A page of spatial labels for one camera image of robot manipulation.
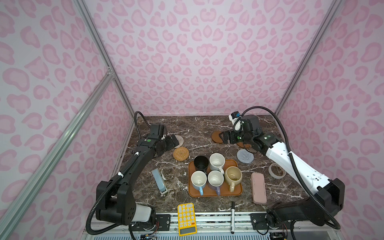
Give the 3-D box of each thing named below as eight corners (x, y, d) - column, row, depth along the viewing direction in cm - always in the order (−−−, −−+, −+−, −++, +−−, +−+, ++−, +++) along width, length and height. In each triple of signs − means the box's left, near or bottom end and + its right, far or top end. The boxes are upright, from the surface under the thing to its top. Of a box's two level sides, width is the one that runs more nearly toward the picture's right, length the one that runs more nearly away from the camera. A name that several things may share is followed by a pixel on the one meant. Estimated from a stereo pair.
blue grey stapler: (161, 195, 84) (159, 191, 79) (152, 173, 92) (149, 168, 87) (168, 191, 85) (166, 187, 80) (158, 169, 94) (156, 165, 89)
